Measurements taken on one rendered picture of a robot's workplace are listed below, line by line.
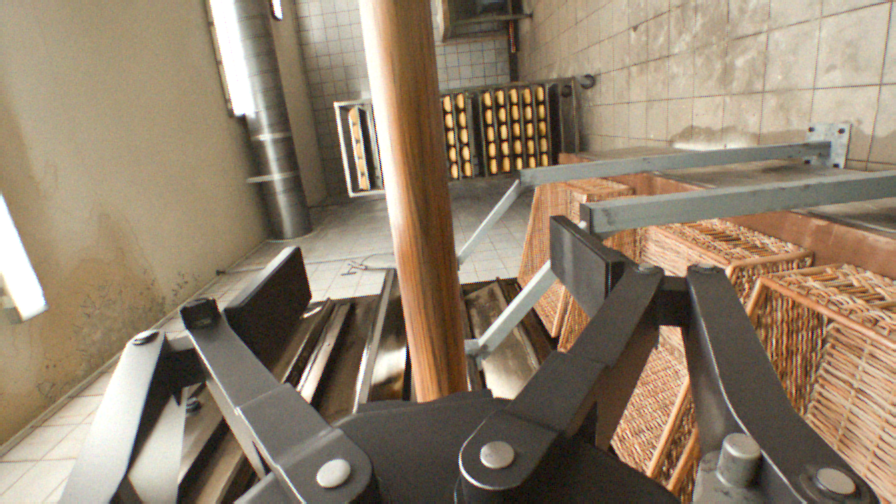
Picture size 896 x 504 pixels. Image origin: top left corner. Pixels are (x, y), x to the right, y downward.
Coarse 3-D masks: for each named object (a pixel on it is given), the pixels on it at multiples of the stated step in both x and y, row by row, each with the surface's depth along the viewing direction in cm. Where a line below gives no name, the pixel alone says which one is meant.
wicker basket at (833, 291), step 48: (768, 288) 54; (816, 288) 49; (864, 288) 47; (768, 336) 57; (816, 336) 58; (864, 336) 39; (816, 384) 60; (864, 384) 52; (864, 432) 53; (672, 480) 65
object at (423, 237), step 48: (384, 0) 15; (384, 48) 15; (432, 48) 16; (384, 96) 16; (432, 96) 17; (384, 144) 17; (432, 144) 17; (432, 192) 18; (432, 240) 18; (432, 288) 19; (432, 336) 20; (432, 384) 21
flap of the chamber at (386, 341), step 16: (384, 304) 143; (400, 304) 165; (384, 320) 132; (400, 320) 155; (384, 336) 126; (400, 336) 147; (384, 352) 120; (400, 352) 139; (368, 368) 106; (384, 368) 115; (400, 368) 132; (368, 384) 99; (384, 384) 110; (400, 384) 125; (368, 400) 94; (384, 400) 105; (400, 400) 120
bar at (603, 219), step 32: (832, 128) 105; (608, 160) 108; (640, 160) 106; (672, 160) 106; (704, 160) 106; (736, 160) 107; (832, 160) 107; (512, 192) 108; (704, 192) 62; (736, 192) 60; (768, 192) 60; (800, 192) 60; (832, 192) 61; (864, 192) 61; (608, 224) 60; (640, 224) 61; (544, 288) 64; (512, 320) 66; (480, 352) 67; (480, 384) 60
